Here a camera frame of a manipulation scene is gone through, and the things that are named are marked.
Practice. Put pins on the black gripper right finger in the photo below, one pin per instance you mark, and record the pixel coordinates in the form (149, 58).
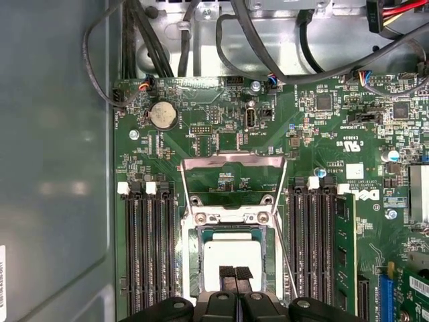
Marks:
(254, 308)

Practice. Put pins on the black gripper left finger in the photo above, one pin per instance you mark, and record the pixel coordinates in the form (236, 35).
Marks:
(221, 308)

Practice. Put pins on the silver green CPU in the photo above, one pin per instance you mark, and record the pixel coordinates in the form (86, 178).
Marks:
(231, 251)

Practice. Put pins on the metal locking lever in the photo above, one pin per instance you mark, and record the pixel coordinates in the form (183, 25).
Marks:
(285, 255)

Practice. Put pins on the metal socket cover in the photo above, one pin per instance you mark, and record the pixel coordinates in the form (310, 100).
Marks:
(234, 160)

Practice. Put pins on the CPU socket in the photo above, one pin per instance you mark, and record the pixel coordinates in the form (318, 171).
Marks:
(189, 255)

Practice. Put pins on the RAM slot with black clips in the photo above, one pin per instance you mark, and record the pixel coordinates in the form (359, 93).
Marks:
(325, 251)
(143, 251)
(295, 251)
(169, 251)

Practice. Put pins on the RAM slot with white clips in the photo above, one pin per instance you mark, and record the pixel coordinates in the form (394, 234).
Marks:
(156, 251)
(130, 251)
(310, 251)

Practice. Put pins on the black expansion slot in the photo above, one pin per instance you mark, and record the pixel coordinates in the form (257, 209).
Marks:
(363, 298)

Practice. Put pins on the blue expansion slot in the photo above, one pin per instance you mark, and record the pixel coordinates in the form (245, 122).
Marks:
(386, 295)

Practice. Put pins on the green RAM stick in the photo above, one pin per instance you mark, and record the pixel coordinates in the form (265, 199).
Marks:
(345, 251)

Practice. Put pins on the green motherboard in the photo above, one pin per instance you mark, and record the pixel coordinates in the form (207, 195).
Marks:
(301, 161)

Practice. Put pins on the silver chipset heatsink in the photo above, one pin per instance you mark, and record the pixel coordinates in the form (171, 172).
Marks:
(419, 194)

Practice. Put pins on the coin battery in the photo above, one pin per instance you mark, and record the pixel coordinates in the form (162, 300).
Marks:
(163, 115)

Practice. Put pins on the white case sticker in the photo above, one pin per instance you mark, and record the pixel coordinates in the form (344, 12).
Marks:
(2, 278)

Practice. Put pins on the black grey PC case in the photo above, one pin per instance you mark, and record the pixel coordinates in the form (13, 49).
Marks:
(50, 134)

